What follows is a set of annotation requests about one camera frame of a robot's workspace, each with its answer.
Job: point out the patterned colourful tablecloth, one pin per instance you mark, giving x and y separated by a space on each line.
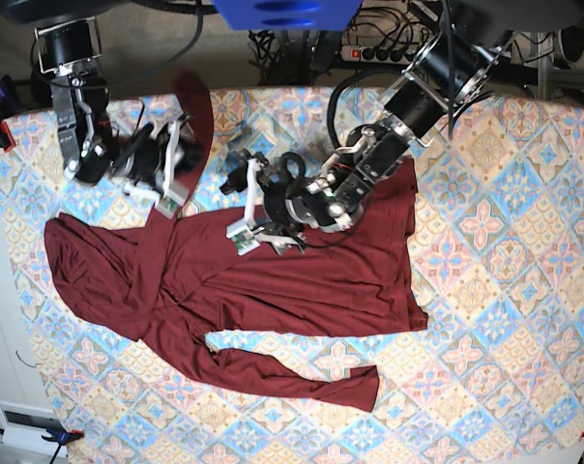
498 264

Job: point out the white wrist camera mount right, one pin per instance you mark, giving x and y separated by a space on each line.
173 194

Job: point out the maroon long-sleeve t-shirt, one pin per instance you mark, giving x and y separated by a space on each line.
170 282

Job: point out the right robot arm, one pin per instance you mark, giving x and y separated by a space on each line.
65 56

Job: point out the orange black clamp bottom left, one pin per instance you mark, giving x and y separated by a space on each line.
60 437

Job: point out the white wall socket box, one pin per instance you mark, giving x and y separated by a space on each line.
13 414

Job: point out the white power strip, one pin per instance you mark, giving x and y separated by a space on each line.
373 55

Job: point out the red black clamp left edge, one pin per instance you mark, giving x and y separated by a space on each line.
8 108

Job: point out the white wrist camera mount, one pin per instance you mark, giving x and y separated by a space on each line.
247 234
173 194

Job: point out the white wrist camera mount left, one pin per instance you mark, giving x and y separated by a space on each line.
247 234

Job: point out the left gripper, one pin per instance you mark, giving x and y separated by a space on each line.
280 199

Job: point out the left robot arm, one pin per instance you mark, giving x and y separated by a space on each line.
443 78

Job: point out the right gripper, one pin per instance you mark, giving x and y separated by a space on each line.
142 156

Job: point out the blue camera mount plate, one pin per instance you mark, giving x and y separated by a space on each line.
320 15

